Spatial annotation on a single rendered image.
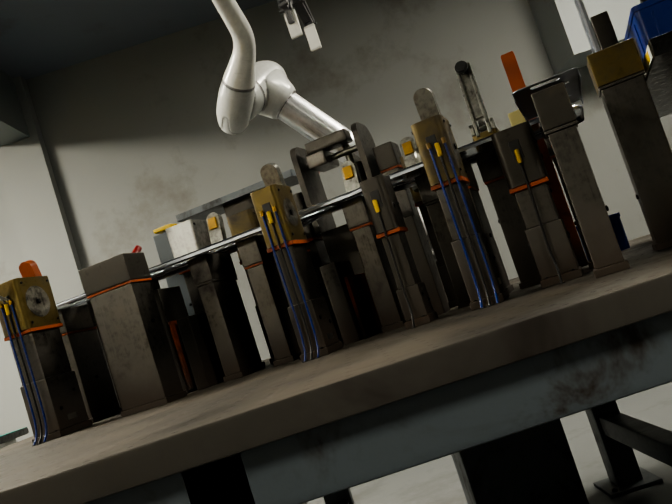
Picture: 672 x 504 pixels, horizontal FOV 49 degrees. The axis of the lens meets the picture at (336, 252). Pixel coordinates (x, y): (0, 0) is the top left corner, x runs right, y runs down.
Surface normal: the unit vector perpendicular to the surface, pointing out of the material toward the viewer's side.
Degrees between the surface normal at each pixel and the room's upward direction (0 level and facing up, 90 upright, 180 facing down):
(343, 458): 90
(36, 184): 90
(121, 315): 90
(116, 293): 90
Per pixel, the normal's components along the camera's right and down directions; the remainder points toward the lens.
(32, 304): 0.89, -0.32
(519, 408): -0.01, -0.08
